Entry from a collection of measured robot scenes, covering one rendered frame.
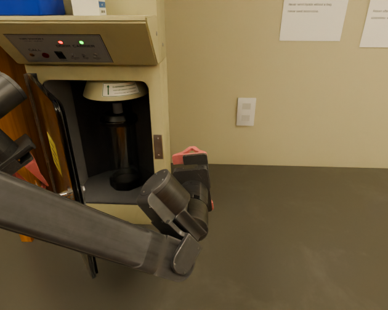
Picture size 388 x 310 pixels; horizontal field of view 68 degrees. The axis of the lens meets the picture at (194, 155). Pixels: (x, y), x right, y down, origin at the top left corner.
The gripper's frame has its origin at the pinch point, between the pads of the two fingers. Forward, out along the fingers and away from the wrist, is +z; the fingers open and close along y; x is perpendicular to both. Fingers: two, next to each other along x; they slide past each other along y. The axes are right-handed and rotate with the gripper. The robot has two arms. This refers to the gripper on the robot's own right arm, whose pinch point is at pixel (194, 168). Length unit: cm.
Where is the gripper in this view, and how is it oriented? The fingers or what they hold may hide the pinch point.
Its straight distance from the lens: 64.5
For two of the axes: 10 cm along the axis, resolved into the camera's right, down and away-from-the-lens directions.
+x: -9.9, 0.9, 0.9
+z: 0.4, -4.8, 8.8
